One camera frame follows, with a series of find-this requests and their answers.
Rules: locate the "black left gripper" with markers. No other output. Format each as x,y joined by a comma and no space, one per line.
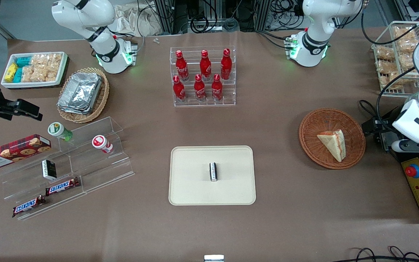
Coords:
387,128

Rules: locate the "triangular sandwich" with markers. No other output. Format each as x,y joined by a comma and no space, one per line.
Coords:
335,143

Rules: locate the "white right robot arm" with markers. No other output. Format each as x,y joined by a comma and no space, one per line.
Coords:
104,45

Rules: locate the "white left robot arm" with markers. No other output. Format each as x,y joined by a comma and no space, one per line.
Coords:
315,40

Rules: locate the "white rectangular snack tray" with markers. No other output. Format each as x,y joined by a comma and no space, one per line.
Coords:
63,71

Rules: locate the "brown round wicker basket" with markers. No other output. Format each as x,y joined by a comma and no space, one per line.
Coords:
315,145

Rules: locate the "light oval wicker basket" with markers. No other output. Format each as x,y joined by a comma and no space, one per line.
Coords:
102,100

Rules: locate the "beige rectangular tray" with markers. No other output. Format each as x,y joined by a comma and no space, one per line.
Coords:
195,189

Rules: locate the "teal snack packet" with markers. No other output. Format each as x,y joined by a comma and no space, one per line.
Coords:
18,75
23,61

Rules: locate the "clear rice cracker bag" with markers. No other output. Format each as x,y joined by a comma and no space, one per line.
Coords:
46,60
27,74
46,74

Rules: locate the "green capped drink bottle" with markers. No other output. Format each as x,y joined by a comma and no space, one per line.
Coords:
58,131

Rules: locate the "red tartan cookie box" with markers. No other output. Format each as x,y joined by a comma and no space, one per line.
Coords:
13,151

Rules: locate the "yellow snack packet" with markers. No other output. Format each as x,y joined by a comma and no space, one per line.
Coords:
11,72

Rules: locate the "clear fried snack bag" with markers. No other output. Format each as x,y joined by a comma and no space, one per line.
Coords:
407,46
384,53
405,33
384,67
400,80

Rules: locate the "stacked aluminium foil trays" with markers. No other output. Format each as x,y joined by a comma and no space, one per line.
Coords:
80,92

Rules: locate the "small black carton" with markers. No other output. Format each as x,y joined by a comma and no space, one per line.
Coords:
49,169

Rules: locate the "red capped drink bottle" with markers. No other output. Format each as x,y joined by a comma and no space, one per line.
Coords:
101,143

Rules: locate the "brown snickers bar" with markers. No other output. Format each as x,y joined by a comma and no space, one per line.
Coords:
28,206
62,186

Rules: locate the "clear acrylic step shelf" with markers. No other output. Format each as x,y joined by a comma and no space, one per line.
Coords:
100,171

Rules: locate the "beige crumpled cloth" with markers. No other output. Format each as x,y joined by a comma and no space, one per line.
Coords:
129,22

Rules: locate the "clear acrylic bottle rack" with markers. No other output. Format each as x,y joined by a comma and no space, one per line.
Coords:
227,98

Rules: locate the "red cola bottle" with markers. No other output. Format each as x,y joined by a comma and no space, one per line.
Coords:
205,67
179,91
226,65
182,67
216,90
199,90

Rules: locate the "small black white box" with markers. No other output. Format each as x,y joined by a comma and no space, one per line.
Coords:
213,171

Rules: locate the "black white box edge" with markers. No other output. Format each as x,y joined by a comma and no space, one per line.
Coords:
214,258

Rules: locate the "aluminium frame post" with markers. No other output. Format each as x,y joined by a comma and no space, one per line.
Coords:
166,18
262,16

